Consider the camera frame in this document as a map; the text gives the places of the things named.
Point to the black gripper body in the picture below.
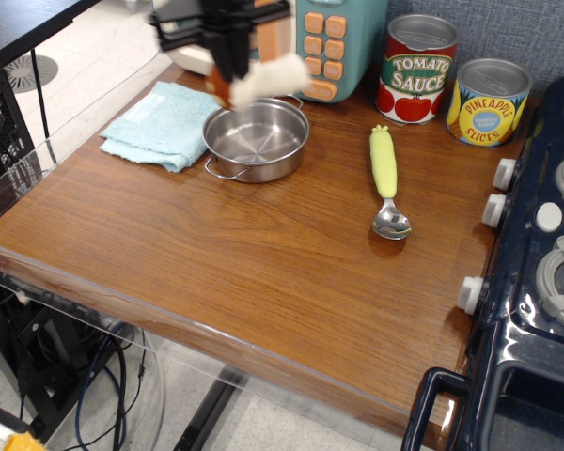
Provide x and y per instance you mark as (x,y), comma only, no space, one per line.
(204,23)

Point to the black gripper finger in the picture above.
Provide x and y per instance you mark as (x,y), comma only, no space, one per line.
(220,46)
(237,51)

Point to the plush brown white mushroom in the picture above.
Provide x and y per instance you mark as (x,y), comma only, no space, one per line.
(282,76)

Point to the white stove knob top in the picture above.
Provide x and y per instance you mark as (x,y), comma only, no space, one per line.
(503,174)

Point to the white stove knob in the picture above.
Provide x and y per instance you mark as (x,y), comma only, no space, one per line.
(503,174)
(493,210)
(469,294)

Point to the white stove knob middle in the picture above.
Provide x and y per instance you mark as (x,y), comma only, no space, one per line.
(493,210)

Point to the white stove knob bottom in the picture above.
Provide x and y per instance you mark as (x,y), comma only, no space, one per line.
(469,294)

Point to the dark blue toy stove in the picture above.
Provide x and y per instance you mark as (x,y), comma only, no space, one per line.
(511,395)

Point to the small stainless steel pot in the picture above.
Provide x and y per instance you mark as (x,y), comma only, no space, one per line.
(262,143)

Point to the light blue folded cloth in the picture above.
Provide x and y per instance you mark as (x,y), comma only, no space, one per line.
(164,128)

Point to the toy microwave teal cream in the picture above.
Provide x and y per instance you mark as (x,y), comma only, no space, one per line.
(336,39)

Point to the black desk at left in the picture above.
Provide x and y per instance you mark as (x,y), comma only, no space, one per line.
(26,24)

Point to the tomato sauce can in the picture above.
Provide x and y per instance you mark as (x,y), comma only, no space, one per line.
(418,57)

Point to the pineapple slices can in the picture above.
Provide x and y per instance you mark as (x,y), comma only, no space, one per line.
(488,100)

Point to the black table leg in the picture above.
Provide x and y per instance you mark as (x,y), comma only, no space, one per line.
(200,427)

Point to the spoon with green handle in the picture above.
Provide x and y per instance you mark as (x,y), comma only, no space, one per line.
(389,222)

